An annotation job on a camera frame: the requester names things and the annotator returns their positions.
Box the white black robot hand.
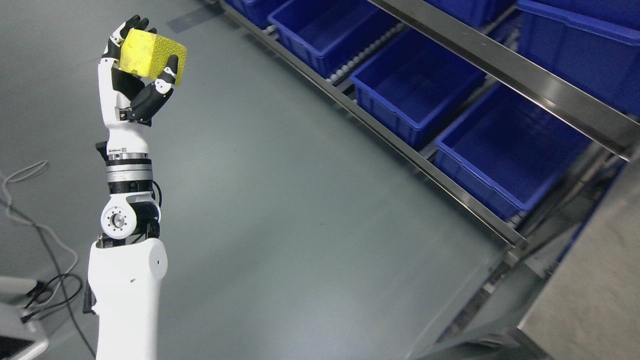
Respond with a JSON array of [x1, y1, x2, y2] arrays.
[[95, 14, 181, 161]]

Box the yellow foam block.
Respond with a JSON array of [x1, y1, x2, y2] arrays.
[[119, 29, 188, 86]]

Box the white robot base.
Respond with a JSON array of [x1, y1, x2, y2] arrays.
[[0, 275, 50, 360]]

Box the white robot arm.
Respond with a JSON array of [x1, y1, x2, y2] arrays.
[[84, 141, 168, 360]]

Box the blue bin lower middle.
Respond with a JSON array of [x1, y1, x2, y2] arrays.
[[350, 29, 486, 150]]

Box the blue bin upper middle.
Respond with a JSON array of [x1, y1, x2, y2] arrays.
[[426, 0, 516, 28]]

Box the steel shelf rack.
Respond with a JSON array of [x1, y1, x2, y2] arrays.
[[200, 0, 640, 251]]

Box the blue bin lower right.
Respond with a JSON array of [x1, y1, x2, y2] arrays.
[[434, 84, 591, 221]]

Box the blue bin upper right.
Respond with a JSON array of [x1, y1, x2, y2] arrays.
[[516, 0, 640, 117]]

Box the stainless steel table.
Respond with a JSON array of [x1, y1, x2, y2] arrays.
[[409, 153, 639, 360]]

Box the grey floor cable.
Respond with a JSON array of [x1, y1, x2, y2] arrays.
[[0, 160, 80, 296]]

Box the black floor cable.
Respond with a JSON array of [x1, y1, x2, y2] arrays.
[[0, 197, 97, 358]]

